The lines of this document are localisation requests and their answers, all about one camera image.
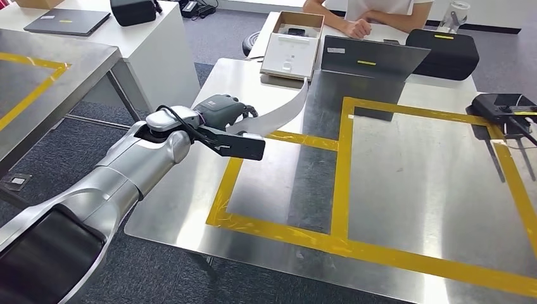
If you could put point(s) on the white curved plastic part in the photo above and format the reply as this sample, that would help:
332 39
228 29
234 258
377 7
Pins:
281 115

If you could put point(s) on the person's right forearm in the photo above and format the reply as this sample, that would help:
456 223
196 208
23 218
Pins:
327 14

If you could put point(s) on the black round stool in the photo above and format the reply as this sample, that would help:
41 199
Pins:
250 44

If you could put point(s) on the person's right hand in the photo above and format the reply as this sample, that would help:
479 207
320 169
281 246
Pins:
357 29

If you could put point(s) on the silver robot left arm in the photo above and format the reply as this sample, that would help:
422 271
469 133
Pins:
105 189

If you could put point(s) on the clear glass jar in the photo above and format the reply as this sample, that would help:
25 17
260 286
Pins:
453 16

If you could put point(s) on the steel workbench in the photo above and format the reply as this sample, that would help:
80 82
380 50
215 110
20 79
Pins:
63 84
419 189

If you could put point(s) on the grey closed laptop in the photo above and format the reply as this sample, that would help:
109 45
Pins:
67 22

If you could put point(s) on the black power adapter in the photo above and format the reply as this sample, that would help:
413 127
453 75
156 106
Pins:
191 7

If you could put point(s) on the black zip case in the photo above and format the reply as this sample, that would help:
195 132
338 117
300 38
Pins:
134 12
444 54

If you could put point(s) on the white flat box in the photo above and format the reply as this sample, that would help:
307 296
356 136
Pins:
289 56

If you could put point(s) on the large yellow tape square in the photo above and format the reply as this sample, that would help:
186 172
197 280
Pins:
342 168

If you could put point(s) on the small black device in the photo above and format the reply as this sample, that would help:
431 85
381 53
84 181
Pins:
297 31

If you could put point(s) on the person's left forearm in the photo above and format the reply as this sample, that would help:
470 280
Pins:
402 21

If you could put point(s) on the metal floor socket plate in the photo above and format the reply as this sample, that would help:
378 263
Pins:
16 181

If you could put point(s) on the brown cardboard box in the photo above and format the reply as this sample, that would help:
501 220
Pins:
300 19
37 3

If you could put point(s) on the person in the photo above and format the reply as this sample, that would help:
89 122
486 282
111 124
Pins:
377 6

